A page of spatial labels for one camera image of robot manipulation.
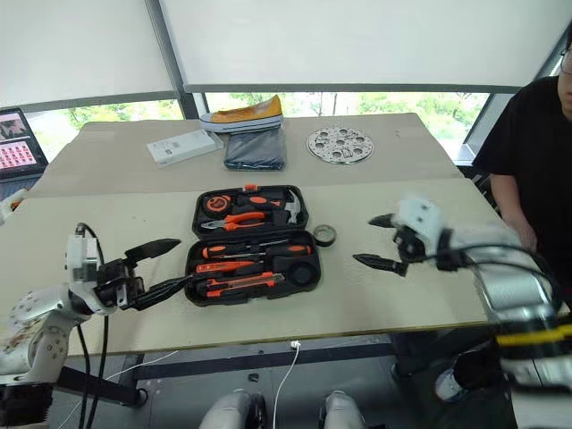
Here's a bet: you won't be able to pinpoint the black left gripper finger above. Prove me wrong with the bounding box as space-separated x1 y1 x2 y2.
124 238 182 269
131 274 198 312

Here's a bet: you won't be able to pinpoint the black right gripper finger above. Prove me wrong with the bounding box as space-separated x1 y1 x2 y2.
351 252 409 279
366 213 400 231

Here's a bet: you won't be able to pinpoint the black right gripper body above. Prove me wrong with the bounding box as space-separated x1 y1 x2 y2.
391 224 433 265

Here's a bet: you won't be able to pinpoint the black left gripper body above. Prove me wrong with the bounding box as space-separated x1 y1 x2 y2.
94 258 147 312

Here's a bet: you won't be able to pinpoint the orange tester screwdriver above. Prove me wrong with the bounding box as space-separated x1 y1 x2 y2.
195 261 265 275

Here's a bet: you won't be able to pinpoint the black orange handled screwdriver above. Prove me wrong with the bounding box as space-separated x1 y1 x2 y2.
220 244 313 262
201 240 290 261

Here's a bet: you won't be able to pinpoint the orange black utility knife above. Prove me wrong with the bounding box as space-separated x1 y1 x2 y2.
196 272 286 299

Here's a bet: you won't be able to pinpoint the black tool case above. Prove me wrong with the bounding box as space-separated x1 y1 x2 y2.
183 183 324 307

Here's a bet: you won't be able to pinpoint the black tape roll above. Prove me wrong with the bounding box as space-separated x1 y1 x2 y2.
312 224 338 248

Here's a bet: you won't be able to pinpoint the orange black tape measure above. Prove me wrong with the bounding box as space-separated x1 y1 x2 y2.
205 193 234 216

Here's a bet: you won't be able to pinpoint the round perforated metal plate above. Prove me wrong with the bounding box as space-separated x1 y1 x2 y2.
306 125 374 166

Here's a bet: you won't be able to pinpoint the silver headed hammer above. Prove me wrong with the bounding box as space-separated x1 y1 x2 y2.
236 188 306 225

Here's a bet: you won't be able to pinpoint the black table crossbar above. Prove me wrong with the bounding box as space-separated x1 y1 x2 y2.
132 342 395 382

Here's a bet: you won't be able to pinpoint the black table leg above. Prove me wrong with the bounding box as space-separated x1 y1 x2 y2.
56 365 149 407

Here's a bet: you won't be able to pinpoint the white flat box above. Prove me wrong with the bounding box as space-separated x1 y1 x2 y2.
147 130 225 168

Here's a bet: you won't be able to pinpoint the white orange device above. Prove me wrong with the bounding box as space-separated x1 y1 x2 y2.
0 187 30 225

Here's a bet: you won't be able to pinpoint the silver robot left leg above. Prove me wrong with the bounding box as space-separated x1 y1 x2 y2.
198 388 267 429

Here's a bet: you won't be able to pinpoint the silver robot leg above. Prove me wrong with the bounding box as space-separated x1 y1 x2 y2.
198 388 267 429
318 389 366 429

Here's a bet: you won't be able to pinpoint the dark folded cloth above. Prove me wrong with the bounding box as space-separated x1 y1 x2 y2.
222 129 288 172

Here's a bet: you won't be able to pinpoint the silver robot right leg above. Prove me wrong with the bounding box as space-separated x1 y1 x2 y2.
318 389 366 429

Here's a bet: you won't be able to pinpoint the person in black shirt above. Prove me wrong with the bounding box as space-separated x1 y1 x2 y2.
472 33 572 278

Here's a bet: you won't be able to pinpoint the yellow canvas shoe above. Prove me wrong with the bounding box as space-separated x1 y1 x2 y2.
198 94 284 133

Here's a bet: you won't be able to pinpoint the white roller blind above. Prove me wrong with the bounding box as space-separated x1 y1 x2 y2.
0 0 178 109
158 0 572 94

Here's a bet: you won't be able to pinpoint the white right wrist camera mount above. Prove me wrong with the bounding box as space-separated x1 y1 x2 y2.
395 195 446 252

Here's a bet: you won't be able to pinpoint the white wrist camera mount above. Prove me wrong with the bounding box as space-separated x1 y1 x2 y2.
65 231 101 286
395 195 446 252

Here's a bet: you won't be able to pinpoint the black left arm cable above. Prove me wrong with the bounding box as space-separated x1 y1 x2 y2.
73 222 113 429

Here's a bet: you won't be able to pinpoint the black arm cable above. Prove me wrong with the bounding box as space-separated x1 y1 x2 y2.
415 243 567 314
73 222 113 429

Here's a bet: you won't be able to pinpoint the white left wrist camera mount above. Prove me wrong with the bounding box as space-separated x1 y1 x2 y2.
65 231 101 286

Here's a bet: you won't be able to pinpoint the thin white cable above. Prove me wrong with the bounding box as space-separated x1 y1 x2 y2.
56 349 181 429

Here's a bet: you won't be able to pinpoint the orange handled pliers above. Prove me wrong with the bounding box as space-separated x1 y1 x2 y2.
200 211 268 233

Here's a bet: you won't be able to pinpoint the white cable with plug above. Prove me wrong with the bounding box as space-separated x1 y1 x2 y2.
271 340 302 429

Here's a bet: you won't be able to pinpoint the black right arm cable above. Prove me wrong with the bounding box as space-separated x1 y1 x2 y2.
415 243 567 314

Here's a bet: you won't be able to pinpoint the dark window frame post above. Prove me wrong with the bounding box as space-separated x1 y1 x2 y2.
144 0 210 121

